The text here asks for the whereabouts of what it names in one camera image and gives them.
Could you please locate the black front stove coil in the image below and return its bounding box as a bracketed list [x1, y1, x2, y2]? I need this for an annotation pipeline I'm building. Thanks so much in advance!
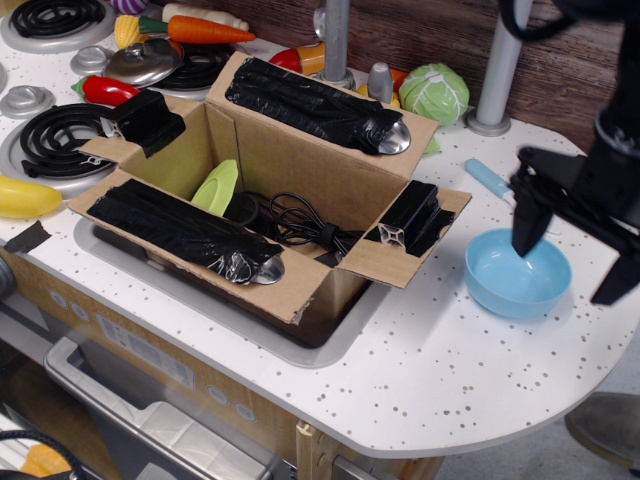
[1, 103, 115, 200]

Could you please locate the red orange toy pepper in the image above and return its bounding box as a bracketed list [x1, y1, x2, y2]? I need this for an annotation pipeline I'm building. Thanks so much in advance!
[269, 42, 325, 76]

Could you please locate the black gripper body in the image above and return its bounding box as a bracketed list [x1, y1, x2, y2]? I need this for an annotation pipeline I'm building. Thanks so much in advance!
[510, 104, 639, 255]

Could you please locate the black rear stove coil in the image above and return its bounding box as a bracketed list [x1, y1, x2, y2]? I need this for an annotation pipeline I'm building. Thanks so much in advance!
[1, 0, 116, 54]

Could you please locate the red toy chili pepper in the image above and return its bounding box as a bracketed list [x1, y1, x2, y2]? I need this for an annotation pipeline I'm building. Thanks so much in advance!
[71, 75, 140, 107]

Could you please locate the green toy cabbage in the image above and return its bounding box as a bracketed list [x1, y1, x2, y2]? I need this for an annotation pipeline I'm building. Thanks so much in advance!
[399, 63, 470, 126]

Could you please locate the yellow toy banana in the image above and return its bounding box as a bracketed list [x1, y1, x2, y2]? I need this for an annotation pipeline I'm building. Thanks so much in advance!
[1, 175, 63, 219]

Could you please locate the cream toy bottle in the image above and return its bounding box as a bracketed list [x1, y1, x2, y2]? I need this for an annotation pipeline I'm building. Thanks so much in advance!
[161, 3, 249, 32]

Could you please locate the grey oven door handle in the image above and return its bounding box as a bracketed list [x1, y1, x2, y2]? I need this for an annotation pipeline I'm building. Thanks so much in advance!
[44, 337, 291, 479]

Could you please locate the orange toy carrot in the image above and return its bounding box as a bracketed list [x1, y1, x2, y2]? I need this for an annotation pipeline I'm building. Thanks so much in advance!
[139, 15, 256, 44]

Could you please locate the silver pot lid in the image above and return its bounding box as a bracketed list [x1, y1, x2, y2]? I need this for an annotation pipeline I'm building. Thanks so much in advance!
[102, 38, 184, 87]

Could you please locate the black coiled cable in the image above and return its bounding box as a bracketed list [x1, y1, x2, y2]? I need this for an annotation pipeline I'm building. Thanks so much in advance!
[234, 192, 366, 261]

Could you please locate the yellow toy corn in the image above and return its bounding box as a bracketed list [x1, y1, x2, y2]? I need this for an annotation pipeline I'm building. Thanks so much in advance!
[114, 15, 149, 49]

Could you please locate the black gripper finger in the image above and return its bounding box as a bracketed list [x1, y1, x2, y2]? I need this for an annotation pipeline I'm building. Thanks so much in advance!
[511, 189, 553, 257]
[591, 254, 639, 305]

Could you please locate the grey faucet post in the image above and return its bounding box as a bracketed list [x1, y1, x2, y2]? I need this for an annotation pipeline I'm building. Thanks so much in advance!
[313, 0, 355, 90]

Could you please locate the light green plastic dish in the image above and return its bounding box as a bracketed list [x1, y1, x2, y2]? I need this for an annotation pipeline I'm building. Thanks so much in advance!
[191, 159, 239, 216]

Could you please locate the black tape piece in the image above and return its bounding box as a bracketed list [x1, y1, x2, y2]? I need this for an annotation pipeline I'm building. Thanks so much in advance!
[4, 220, 51, 253]

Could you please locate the grey faucet handle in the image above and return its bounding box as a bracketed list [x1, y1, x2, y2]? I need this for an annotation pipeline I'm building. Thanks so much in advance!
[367, 62, 393, 104]

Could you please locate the black stove coil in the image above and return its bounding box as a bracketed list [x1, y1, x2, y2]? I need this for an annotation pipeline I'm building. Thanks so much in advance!
[1, 0, 116, 54]
[151, 44, 235, 101]
[1, 103, 115, 200]

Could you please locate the black middle stove coil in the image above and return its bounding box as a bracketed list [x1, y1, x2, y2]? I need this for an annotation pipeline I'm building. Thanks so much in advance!
[151, 44, 235, 101]

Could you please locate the light blue bowl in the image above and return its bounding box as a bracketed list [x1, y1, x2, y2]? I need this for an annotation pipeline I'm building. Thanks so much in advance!
[464, 229, 573, 320]

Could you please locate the grey stove knob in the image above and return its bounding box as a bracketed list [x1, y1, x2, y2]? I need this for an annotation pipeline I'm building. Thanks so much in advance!
[70, 45, 114, 76]
[1, 85, 55, 119]

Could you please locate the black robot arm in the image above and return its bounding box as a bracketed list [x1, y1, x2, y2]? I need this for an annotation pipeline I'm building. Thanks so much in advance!
[500, 1, 639, 305]

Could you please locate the open cardboard box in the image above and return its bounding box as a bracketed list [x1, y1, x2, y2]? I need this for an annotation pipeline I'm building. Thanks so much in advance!
[67, 50, 473, 326]

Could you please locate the purple striped toy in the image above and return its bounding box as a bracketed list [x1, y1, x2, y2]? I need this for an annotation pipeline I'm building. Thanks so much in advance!
[109, 0, 149, 15]

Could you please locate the grey support pole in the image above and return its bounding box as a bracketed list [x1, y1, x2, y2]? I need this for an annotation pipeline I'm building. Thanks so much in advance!
[465, 17, 522, 137]

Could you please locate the blue handled toy knife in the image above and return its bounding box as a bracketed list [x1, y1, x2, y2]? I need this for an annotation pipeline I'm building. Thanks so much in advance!
[464, 158, 516, 227]

